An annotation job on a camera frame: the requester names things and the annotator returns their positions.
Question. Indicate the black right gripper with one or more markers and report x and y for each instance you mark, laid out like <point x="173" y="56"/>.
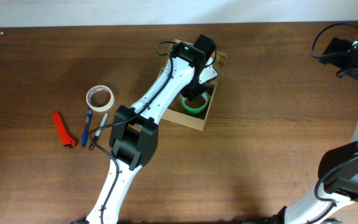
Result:
<point x="337" y="46"/>

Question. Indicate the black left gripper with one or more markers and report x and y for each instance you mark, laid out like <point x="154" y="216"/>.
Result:
<point x="194" y="92"/>

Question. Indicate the green tape roll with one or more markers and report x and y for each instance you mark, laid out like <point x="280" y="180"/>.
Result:
<point x="197" y="105"/>

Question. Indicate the brown cardboard box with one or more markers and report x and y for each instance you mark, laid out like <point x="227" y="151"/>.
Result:
<point x="175" y="112"/>

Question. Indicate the beige masking tape roll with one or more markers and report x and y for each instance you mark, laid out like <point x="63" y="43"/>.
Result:
<point x="100" y="98"/>

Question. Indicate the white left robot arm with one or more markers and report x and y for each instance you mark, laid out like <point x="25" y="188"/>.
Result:
<point x="134" y="130"/>

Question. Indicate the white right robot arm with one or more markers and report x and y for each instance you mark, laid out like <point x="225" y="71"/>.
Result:
<point x="337" y="184"/>

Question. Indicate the black marker pen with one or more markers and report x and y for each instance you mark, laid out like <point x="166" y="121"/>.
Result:
<point x="98" y="132"/>

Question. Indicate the blue pen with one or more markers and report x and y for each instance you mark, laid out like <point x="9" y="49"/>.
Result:
<point x="86" y="129"/>

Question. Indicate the red utility knife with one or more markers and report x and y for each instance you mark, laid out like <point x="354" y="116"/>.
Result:
<point x="66" y="139"/>

